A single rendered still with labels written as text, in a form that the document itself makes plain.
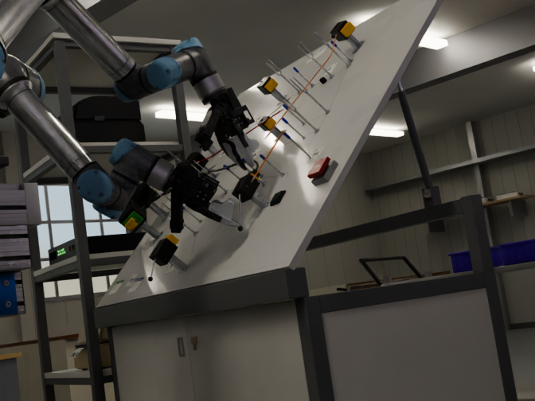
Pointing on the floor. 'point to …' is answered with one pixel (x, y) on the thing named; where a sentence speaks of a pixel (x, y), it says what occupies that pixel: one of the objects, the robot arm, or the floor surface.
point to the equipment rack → (57, 41)
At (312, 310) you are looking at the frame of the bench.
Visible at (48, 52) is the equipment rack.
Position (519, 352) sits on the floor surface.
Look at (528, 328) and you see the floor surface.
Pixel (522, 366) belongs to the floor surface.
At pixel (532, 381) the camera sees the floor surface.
